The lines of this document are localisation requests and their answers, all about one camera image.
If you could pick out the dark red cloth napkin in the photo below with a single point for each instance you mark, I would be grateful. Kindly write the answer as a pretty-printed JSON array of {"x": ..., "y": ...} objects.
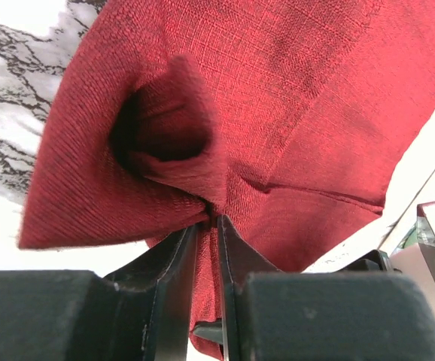
[{"x": 287, "y": 117}]

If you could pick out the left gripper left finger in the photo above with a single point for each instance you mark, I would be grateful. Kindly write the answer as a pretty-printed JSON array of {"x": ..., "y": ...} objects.
[{"x": 139, "y": 312}]

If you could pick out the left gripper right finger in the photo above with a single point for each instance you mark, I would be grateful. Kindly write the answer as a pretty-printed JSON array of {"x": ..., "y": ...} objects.
[{"x": 272, "y": 315}]

